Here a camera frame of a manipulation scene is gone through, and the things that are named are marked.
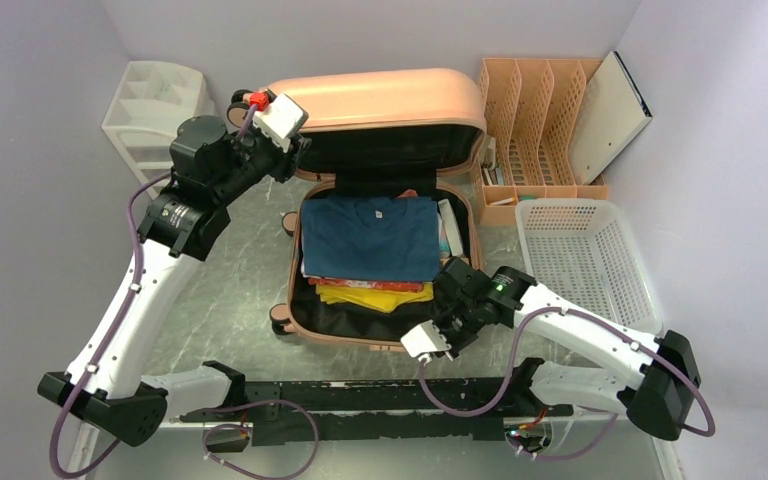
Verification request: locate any orange plastic file rack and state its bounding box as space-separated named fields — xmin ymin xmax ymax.
xmin=471 ymin=58 xmax=609 ymax=226

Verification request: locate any white flat board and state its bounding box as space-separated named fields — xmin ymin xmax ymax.
xmin=568 ymin=50 xmax=653 ymax=185

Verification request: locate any white plastic mesh basket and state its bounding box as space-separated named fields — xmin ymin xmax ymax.
xmin=515 ymin=198 xmax=663 ymax=334

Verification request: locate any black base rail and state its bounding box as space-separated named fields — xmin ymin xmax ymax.
xmin=180 ymin=380 xmax=574 ymax=446

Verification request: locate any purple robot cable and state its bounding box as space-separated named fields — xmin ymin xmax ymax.
xmin=46 ymin=172 xmax=322 ymax=479

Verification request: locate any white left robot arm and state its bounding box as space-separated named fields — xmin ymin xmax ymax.
xmin=38 ymin=112 xmax=309 ymax=447

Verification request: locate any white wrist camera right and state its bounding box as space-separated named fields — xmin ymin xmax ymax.
xmin=400 ymin=320 xmax=451 ymax=365

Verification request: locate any red folded garment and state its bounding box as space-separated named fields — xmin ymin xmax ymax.
xmin=307 ymin=276 xmax=428 ymax=292

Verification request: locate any blue folded garment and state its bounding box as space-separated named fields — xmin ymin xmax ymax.
xmin=300 ymin=196 xmax=440 ymax=282

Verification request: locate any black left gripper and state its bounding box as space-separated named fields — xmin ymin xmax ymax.
xmin=212 ymin=105 xmax=312 ymax=204

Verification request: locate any white plastic drawer organizer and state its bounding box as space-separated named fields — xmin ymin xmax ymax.
xmin=101 ymin=61 xmax=216 ymax=184

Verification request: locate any white flat book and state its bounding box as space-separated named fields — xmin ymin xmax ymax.
xmin=438 ymin=199 xmax=469 ymax=262

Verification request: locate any yellow folded garment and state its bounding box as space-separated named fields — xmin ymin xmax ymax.
xmin=315 ymin=284 xmax=434 ymax=313

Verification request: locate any pink hard-shell suitcase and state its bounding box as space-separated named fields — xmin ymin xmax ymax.
xmin=271 ymin=68 xmax=486 ymax=350

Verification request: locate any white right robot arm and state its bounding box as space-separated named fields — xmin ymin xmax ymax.
xmin=410 ymin=258 xmax=716 ymax=441

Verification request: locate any black suitcase wheel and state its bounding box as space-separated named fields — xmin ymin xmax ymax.
xmin=269 ymin=303 xmax=297 ymax=336

